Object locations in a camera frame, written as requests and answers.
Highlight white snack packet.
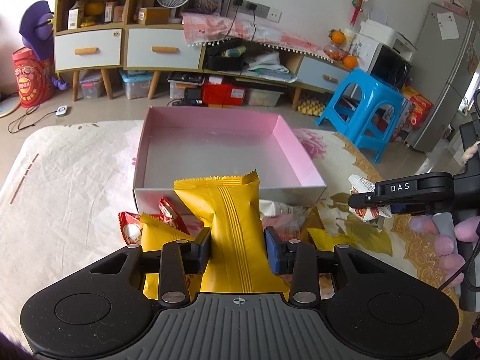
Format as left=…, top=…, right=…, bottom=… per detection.
left=348, top=175, right=392, bottom=222

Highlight yellow printed snack pack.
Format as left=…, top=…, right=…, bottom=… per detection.
left=307, top=228, right=357, bottom=252

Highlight yellow snack bag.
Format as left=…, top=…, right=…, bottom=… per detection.
left=174, top=171, right=290, bottom=295
left=140, top=214, right=202, bottom=300

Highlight pink rice cracker pack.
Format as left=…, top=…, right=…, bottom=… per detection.
left=261, top=207, right=312, bottom=244

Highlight red white candy bag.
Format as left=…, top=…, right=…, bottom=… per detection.
left=118, top=211, right=143, bottom=245

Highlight pink gloved right hand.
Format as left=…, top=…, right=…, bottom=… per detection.
left=409, top=213, right=479, bottom=281

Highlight blue plastic stool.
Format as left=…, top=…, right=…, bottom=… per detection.
left=315, top=68, right=404, bottom=164

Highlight pink cardboard box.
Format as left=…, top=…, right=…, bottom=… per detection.
left=133, top=106, right=326, bottom=214

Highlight grey refrigerator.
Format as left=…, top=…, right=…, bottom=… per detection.
left=406, top=3, right=479, bottom=153

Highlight floral tablecloth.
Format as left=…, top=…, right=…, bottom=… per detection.
left=1, top=120, right=444, bottom=344

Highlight black microwave oven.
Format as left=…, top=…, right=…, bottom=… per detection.
left=368, top=44, right=412, bottom=90

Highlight red storage box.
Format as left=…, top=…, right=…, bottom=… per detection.
left=202, top=81, right=246, bottom=108

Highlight low wooden tv shelf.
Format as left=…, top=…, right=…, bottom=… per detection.
left=199, top=38, right=350, bottom=108

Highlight pink cloth on shelf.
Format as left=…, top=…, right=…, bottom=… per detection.
left=182, top=12, right=333, bottom=63

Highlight red cylindrical gift box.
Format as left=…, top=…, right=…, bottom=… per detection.
left=11, top=46, right=55, bottom=108

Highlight wooden cabinet white drawers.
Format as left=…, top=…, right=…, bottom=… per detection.
left=54, top=0, right=203, bottom=99

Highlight purple plush toy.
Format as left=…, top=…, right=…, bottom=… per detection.
left=19, top=0, right=68, bottom=91

